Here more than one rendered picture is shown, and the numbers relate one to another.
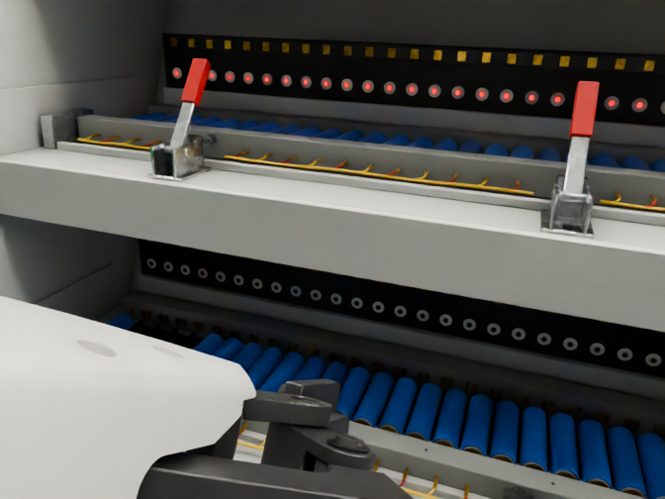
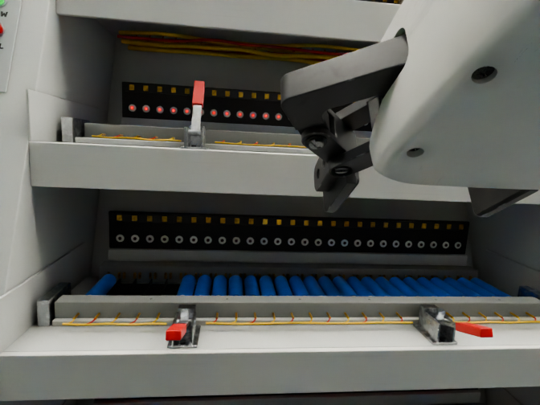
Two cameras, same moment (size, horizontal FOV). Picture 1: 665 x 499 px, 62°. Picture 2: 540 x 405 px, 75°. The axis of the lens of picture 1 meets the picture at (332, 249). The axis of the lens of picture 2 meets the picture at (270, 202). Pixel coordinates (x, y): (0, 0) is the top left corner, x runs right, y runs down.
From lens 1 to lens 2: 0.23 m
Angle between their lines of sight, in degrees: 28
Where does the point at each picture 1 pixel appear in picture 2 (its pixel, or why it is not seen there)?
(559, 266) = not seen: hidden behind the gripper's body
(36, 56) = (57, 76)
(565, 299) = (435, 192)
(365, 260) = not seen: hidden behind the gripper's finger
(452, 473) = (388, 308)
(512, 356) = (369, 256)
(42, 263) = (51, 234)
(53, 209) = (95, 177)
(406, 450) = (360, 301)
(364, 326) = (284, 255)
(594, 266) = not seen: hidden behind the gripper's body
